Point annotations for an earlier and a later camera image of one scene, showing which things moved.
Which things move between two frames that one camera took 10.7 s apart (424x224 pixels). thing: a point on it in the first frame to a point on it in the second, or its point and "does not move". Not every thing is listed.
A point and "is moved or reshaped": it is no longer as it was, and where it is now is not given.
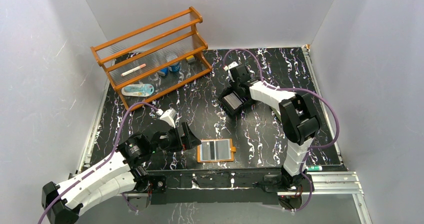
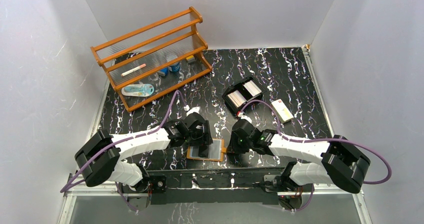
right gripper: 235,83 to 233,147
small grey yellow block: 190,59 does not move
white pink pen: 133,70 does not move
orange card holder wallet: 216,150 is moved or reshaped
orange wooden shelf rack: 155,58 does not move
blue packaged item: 140,90 does not move
